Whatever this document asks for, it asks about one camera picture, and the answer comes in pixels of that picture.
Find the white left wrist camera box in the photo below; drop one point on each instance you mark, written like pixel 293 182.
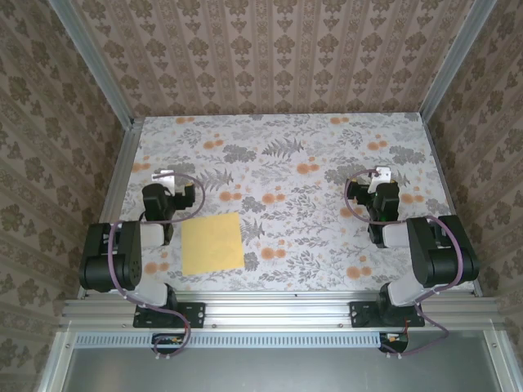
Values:
pixel 163 179

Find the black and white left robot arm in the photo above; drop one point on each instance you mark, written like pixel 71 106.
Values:
pixel 96 265

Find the floral patterned table cover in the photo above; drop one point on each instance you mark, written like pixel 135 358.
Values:
pixel 245 134

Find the small black connector board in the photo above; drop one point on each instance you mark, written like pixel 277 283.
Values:
pixel 394 341
pixel 169 341

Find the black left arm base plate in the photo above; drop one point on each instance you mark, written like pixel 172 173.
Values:
pixel 196 314

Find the aluminium corner post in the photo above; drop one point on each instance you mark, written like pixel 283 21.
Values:
pixel 94 65
pixel 453 65

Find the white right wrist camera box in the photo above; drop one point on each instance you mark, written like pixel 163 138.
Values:
pixel 382 173

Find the grey sheet metal panel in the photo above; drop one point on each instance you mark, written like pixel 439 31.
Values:
pixel 278 371

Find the long aluminium mounting beam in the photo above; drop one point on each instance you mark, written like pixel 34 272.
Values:
pixel 278 312

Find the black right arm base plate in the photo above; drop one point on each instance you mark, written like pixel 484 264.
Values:
pixel 359 314

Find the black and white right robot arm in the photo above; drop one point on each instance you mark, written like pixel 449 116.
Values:
pixel 445 265

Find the aluminium side rail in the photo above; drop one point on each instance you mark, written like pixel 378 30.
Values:
pixel 453 196
pixel 118 196

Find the yellow cloth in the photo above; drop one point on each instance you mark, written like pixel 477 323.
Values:
pixel 212 245

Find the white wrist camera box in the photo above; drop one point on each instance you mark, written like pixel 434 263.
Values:
pixel 382 173
pixel 163 179

